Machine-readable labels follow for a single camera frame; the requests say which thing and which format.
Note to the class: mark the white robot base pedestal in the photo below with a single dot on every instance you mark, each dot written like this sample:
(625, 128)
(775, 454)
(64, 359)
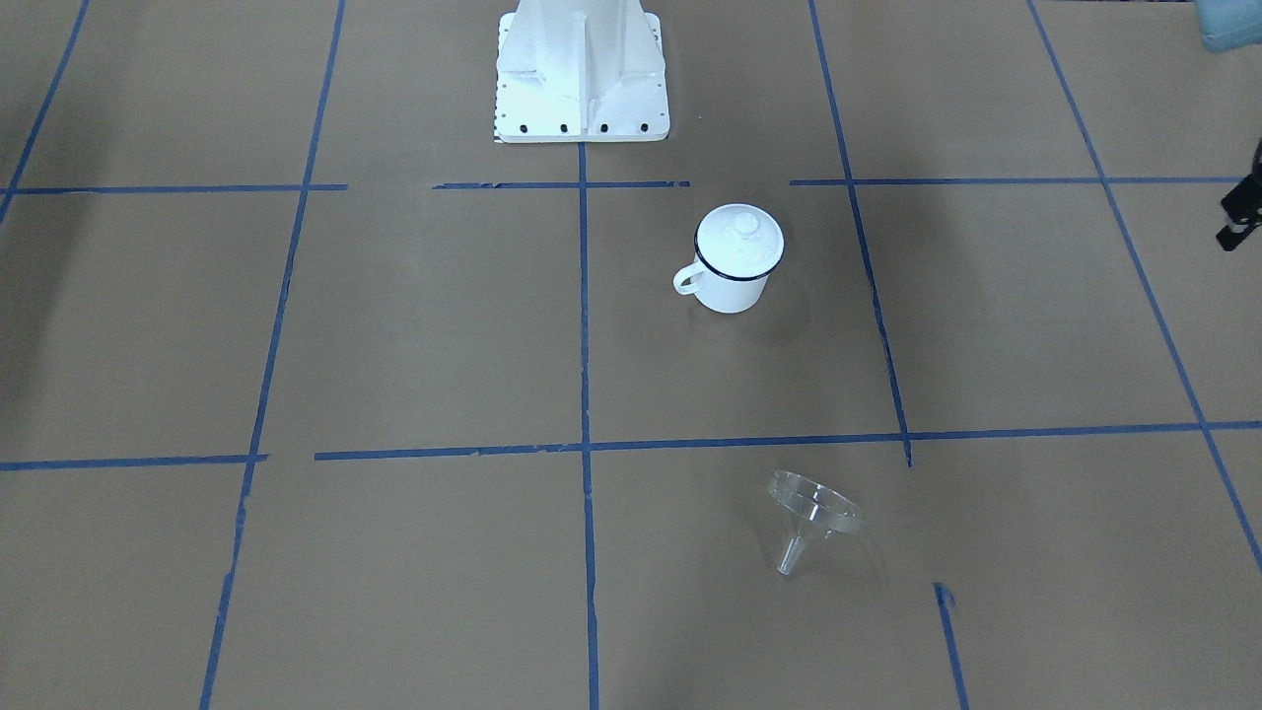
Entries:
(572, 71)

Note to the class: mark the white ceramic lid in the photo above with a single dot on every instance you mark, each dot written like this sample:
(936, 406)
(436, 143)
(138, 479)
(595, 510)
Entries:
(739, 242)

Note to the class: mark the clear glass funnel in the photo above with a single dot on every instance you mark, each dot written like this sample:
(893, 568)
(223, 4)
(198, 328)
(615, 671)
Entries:
(814, 513)

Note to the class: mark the white enamel mug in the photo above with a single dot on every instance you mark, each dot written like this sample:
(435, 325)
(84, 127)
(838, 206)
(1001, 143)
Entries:
(716, 293)

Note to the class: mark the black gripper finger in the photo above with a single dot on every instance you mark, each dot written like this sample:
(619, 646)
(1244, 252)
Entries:
(1242, 206)

